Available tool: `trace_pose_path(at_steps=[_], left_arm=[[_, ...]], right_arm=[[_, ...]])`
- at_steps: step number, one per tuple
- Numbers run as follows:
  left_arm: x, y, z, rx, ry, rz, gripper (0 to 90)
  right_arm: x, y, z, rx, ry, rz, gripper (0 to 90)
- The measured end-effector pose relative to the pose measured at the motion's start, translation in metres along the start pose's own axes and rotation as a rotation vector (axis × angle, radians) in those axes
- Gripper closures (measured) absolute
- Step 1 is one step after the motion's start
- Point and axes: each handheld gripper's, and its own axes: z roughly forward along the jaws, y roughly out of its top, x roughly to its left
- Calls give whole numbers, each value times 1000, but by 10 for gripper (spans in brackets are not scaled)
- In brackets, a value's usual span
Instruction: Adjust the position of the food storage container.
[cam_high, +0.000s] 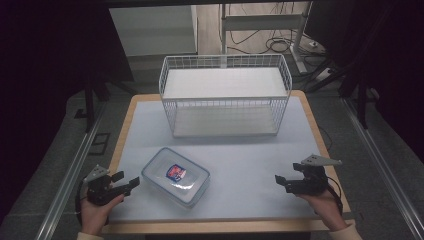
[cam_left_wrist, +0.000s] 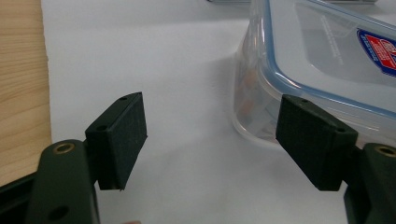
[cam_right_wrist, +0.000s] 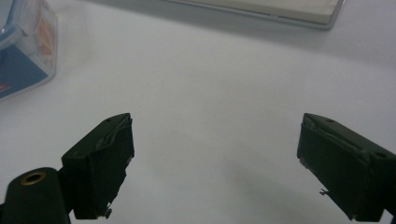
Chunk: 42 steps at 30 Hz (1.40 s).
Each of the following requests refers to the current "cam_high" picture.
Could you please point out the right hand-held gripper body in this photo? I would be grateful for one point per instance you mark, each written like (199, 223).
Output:
(311, 183)

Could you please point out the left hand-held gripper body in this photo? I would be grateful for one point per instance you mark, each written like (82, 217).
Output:
(100, 190)

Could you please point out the clear plastic lidded food container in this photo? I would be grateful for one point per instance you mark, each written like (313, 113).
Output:
(176, 178)

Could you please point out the person's left hand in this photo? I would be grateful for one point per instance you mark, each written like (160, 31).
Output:
(95, 216)

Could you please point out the person's right hand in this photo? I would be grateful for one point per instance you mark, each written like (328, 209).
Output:
(326, 208)

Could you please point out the white table mat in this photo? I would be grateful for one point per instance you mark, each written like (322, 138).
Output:
(246, 166)

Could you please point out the black stand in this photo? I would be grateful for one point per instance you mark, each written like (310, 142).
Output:
(361, 100)
(89, 103)

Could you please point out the white power strip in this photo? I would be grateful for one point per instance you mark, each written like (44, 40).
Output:
(321, 75)

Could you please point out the dark curtain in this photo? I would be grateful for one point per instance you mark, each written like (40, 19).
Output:
(40, 66)
(390, 50)

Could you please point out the white cabinet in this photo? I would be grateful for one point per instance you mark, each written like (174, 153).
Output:
(153, 30)

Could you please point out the aluminium rail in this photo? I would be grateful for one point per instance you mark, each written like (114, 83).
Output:
(71, 176)
(383, 166)

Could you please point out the white metal desk frame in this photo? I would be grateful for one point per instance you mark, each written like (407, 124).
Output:
(263, 22)

